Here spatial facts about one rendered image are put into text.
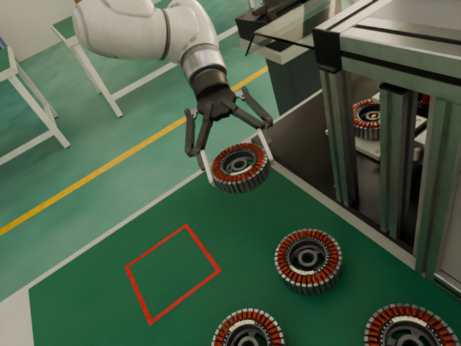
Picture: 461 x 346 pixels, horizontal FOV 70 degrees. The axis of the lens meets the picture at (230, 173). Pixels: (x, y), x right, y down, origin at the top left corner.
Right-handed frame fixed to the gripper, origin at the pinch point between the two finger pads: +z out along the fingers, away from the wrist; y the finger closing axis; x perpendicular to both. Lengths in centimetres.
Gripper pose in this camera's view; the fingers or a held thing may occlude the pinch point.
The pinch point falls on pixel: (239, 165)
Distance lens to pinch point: 63.2
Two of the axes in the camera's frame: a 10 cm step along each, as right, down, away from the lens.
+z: 3.1, 8.9, -3.3
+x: -1.7, -2.9, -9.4
